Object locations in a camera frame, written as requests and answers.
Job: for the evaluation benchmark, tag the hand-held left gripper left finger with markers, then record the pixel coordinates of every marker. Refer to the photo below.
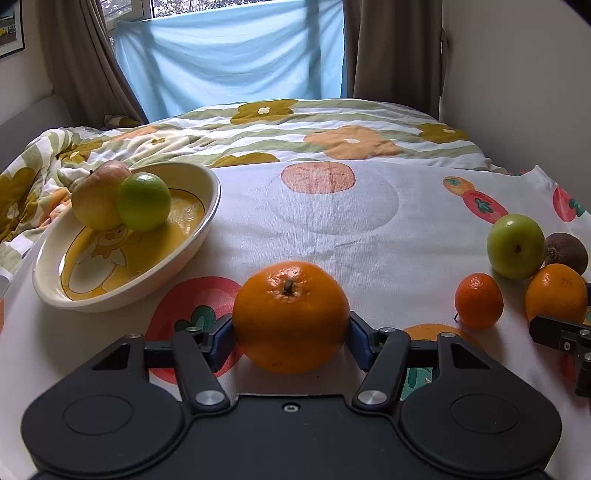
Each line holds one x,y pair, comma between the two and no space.
222,342

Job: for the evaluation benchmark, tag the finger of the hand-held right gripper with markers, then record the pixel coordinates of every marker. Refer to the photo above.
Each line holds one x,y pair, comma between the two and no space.
551,331

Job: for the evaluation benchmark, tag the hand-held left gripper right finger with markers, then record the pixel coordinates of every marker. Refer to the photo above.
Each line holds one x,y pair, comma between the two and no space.
358,340

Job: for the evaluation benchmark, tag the mandarin orange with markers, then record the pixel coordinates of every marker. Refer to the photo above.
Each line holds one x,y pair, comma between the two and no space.
554,293

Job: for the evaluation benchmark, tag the large orange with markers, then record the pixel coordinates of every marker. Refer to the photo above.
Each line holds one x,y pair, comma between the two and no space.
291,323

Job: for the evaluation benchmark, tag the small mandarin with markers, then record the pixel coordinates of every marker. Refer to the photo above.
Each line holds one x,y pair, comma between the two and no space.
478,301

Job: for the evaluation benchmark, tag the yellow cartoon ceramic bowl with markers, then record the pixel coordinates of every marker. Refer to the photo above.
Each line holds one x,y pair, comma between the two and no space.
138,258

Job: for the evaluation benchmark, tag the dark passion fruit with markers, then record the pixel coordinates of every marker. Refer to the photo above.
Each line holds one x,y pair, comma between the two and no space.
570,253

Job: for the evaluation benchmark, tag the green apple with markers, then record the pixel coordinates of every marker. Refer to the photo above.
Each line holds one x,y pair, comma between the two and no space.
515,247

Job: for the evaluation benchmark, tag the fruit print white cloth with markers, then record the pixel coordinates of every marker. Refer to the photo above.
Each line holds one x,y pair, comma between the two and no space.
369,240

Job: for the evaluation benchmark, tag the green lime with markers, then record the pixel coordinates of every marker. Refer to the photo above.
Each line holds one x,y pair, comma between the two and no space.
144,203

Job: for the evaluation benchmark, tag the red yellow apple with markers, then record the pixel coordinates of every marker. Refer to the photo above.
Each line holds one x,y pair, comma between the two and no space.
94,203

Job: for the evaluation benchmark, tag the floral striped blanket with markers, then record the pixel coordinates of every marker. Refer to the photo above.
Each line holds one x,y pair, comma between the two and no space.
277,129

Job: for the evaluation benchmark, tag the light blue sheet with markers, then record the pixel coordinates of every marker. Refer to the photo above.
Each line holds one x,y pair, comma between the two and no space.
231,55

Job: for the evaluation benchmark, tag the brown curtain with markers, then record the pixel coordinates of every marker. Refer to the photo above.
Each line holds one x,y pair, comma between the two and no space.
78,60
392,46

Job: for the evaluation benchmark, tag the window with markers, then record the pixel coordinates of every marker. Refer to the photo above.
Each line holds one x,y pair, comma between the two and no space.
141,7

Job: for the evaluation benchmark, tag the framed wall picture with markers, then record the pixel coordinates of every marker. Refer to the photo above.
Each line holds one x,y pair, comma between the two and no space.
9,32

